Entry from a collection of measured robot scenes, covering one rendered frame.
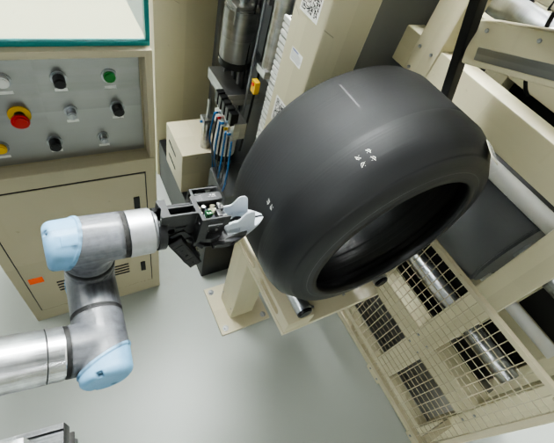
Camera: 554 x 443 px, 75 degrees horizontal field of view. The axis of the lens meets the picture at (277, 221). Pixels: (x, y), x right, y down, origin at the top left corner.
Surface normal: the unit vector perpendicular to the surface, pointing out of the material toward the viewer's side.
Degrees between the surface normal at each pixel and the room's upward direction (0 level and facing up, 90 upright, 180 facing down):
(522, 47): 90
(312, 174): 51
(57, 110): 90
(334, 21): 90
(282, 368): 0
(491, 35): 90
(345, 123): 32
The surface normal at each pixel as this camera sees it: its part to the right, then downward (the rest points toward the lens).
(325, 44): 0.44, 0.76
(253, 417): 0.23, -0.61
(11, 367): 0.62, -0.11
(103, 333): 0.48, -0.64
